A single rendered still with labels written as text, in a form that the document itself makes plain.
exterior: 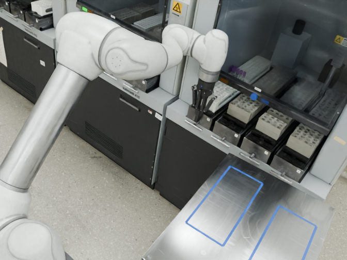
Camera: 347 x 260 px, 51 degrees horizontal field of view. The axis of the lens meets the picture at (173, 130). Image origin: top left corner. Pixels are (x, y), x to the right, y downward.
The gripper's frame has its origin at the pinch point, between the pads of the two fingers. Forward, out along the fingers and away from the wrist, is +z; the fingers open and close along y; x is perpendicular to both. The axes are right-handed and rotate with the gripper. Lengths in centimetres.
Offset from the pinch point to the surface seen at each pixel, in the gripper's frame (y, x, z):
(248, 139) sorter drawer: -25.8, -2.1, -0.8
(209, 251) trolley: -44, 57, -2
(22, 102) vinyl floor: 152, -2, 80
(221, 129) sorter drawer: -12.4, -1.5, 2.0
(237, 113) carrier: -14.6, -9.0, -5.1
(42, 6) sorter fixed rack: 123, -7, -6
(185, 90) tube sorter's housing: 15.5, -10.4, -1.3
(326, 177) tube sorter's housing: -61, -11, 3
